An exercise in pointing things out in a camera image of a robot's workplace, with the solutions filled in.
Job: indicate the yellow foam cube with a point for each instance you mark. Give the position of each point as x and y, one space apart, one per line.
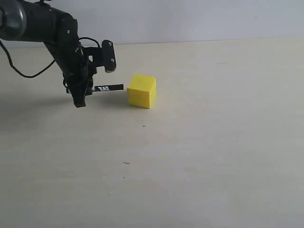
142 91

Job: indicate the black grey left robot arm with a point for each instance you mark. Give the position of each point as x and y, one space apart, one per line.
39 22

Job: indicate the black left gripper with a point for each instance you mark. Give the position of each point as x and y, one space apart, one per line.
78 71

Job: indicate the black and white marker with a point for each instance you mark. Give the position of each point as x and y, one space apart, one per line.
104 88

